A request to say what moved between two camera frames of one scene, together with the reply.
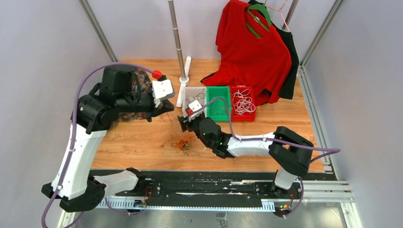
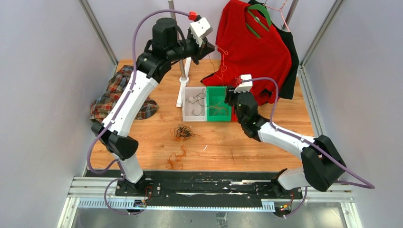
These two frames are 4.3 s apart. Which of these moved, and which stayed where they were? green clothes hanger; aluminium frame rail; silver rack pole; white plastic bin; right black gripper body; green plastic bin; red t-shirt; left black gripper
Moved: right black gripper body; left black gripper
Stayed: aluminium frame rail; green plastic bin; red t-shirt; green clothes hanger; silver rack pole; white plastic bin
